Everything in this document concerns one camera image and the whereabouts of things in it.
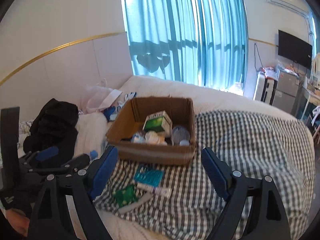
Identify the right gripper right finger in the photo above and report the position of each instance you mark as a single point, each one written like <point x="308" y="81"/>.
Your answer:
<point x="267" y="217"/>

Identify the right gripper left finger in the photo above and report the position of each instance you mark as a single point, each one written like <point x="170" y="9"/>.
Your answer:
<point x="50" y="218"/>

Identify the green foil packet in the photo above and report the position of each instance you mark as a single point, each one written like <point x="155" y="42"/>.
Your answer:
<point x="125" y="196"/>

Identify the scissors with translucent sheath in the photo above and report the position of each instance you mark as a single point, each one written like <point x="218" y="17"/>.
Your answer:
<point x="142" y="200"/>

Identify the white ointment tube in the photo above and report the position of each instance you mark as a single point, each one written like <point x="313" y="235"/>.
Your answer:
<point x="161" y="191"/>

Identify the cream cloth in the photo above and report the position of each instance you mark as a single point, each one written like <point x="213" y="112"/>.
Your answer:
<point x="151" y="137"/>

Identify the clear jar with barcode label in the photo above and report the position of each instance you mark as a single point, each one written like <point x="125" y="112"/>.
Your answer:
<point x="180" y="133"/>

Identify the green 999 medicine box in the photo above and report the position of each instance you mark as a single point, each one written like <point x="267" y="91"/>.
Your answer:
<point x="159" y="122"/>

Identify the white cylindrical bottle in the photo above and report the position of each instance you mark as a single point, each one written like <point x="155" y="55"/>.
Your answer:
<point x="184" y="143"/>

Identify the left hand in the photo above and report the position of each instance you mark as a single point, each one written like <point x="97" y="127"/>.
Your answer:
<point x="18" y="220"/>

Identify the black garment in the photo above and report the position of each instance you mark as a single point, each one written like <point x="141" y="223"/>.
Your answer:
<point x="54" y="126"/>

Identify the clear water bottle blue cap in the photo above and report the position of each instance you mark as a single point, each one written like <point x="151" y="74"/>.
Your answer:
<point x="92" y="155"/>

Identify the checkered blanket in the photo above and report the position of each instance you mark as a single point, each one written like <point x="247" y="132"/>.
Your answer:
<point x="254" y="144"/>

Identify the white plastic bag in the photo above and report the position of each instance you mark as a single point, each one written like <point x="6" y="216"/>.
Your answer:
<point x="98" y="98"/>

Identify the white blue glove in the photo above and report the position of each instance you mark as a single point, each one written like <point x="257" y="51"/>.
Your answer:
<point x="111" y="112"/>

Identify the teal blister pack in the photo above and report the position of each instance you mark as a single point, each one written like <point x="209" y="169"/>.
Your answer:
<point x="147" y="175"/>

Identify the brown cardboard box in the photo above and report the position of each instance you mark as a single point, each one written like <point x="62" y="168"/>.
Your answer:
<point x="131" y="119"/>

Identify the white suitcase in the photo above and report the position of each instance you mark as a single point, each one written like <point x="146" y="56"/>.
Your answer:
<point x="264" y="89"/>

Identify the silver mini fridge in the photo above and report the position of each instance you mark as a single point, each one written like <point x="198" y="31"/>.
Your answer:
<point x="285" y="91"/>

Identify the teal curtain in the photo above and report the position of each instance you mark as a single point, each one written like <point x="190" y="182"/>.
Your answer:
<point x="200" y="42"/>

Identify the air conditioner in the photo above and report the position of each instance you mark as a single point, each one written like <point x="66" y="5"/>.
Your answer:
<point x="296" y="6"/>

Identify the black wall television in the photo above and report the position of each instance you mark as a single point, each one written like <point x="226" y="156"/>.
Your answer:
<point x="294" y="49"/>

